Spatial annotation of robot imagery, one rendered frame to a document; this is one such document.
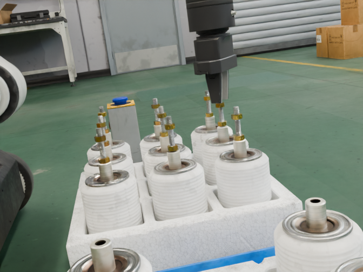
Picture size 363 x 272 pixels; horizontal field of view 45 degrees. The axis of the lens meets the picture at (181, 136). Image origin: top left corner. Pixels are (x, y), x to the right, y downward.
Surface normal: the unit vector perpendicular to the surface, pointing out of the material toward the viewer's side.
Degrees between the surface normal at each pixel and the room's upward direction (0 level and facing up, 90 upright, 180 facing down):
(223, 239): 90
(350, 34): 90
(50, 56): 90
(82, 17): 90
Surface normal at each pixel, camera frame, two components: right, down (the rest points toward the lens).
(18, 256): -0.13, -0.96
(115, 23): 0.19, 0.21
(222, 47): 0.89, 0.00
